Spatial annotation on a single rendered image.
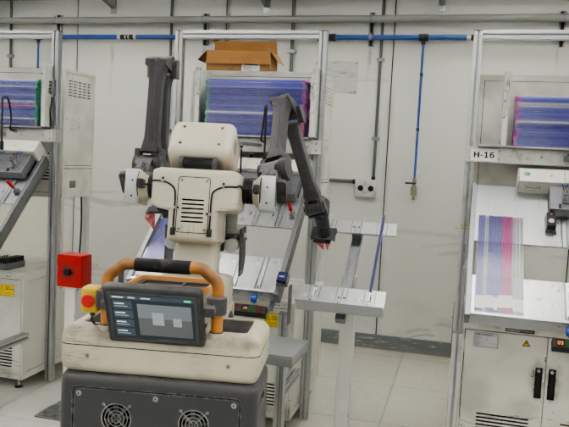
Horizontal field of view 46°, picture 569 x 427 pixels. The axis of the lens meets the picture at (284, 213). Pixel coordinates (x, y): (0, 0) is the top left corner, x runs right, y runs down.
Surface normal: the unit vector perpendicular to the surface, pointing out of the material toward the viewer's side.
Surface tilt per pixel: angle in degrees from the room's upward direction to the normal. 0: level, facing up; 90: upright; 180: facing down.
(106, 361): 90
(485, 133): 90
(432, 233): 90
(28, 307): 90
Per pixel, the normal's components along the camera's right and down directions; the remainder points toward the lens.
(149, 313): -0.11, 0.49
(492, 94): -0.26, 0.07
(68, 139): 0.96, 0.07
